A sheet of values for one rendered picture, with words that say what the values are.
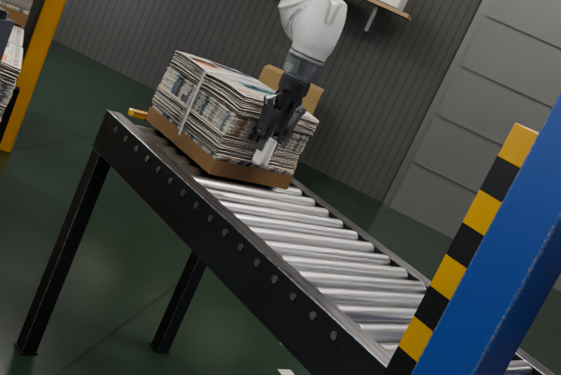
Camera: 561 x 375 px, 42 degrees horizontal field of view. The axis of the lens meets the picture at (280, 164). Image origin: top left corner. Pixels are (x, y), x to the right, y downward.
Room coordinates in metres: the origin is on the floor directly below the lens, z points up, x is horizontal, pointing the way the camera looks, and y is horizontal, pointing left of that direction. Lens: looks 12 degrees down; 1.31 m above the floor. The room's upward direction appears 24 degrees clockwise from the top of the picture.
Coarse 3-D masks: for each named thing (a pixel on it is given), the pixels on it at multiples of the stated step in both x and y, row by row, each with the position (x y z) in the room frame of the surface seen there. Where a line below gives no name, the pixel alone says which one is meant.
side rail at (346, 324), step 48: (96, 144) 2.04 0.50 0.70; (144, 144) 1.87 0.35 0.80; (144, 192) 1.81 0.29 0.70; (192, 192) 1.69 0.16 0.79; (192, 240) 1.63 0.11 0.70; (240, 240) 1.53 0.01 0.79; (240, 288) 1.48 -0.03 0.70; (288, 288) 1.40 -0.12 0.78; (288, 336) 1.36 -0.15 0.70; (336, 336) 1.28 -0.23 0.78
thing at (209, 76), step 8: (200, 72) 2.00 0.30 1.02; (208, 72) 1.99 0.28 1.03; (208, 80) 1.97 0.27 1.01; (232, 80) 2.03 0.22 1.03; (240, 80) 2.09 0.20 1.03; (200, 88) 1.99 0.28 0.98; (208, 88) 1.96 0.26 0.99; (256, 88) 2.09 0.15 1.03; (264, 88) 2.15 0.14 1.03; (192, 96) 2.00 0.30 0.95; (200, 96) 1.97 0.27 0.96; (184, 104) 2.00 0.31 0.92; (184, 112) 1.99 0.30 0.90; (192, 112) 1.97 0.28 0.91; (192, 120) 1.96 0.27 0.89; (184, 128) 1.97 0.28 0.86
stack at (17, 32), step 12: (12, 36) 2.30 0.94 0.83; (12, 48) 2.13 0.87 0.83; (12, 60) 2.00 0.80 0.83; (0, 72) 1.95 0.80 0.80; (12, 72) 1.96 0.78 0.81; (0, 84) 1.96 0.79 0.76; (12, 84) 1.97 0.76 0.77; (0, 96) 1.96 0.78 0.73; (0, 108) 1.96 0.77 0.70; (0, 120) 1.97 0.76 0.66
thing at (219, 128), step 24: (216, 96) 1.92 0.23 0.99; (240, 96) 1.86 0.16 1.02; (216, 120) 1.89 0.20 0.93; (240, 120) 1.86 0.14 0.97; (312, 120) 2.02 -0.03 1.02; (216, 144) 1.85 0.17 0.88; (240, 144) 1.89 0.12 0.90; (288, 144) 2.00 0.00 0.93; (264, 168) 1.96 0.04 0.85; (288, 168) 2.03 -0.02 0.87
